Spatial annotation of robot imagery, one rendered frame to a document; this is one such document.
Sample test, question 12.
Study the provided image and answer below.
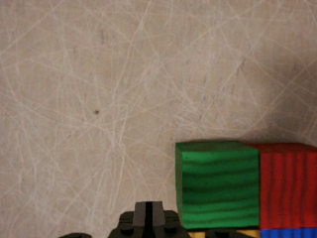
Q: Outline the yellow wooden cube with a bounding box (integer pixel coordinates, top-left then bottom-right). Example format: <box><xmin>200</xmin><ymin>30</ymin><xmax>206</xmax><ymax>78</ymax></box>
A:
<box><xmin>178</xmin><ymin>214</ymin><xmax>260</xmax><ymax>238</ymax></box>

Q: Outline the green wood-grain cube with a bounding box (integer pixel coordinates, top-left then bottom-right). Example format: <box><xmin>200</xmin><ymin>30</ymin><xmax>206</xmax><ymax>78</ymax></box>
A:
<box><xmin>175</xmin><ymin>141</ymin><xmax>259</xmax><ymax>228</ymax></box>

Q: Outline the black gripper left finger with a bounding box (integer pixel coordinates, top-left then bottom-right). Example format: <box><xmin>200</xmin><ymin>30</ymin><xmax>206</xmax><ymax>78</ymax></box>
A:
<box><xmin>58</xmin><ymin>201</ymin><xmax>150</xmax><ymax>238</ymax></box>

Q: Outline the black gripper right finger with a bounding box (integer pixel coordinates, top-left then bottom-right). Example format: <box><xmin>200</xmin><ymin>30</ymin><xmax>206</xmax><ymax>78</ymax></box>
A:
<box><xmin>149</xmin><ymin>201</ymin><xmax>256</xmax><ymax>238</ymax></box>

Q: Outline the red cube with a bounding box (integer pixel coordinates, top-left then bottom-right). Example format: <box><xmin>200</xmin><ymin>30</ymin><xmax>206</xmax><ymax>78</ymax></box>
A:
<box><xmin>246</xmin><ymin>143</ymin><xmax>317</xmax><ymax>229</ymax></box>

